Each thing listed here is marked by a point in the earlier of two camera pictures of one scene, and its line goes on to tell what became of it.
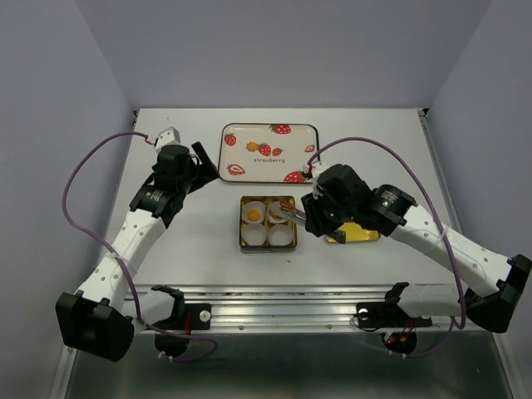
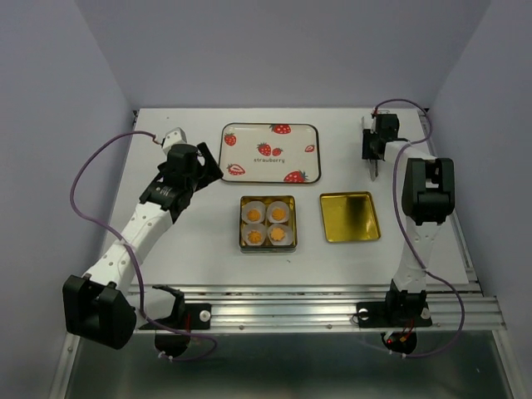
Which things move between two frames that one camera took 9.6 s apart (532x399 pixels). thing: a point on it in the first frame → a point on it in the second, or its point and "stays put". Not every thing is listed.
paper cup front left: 253,233 stays put
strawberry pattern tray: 266,153 stays put
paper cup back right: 275,214 stays put
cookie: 252,146 → 254,236
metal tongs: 293,214 → 373,163
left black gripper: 207,171 stays put
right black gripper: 312,209 → 366,152
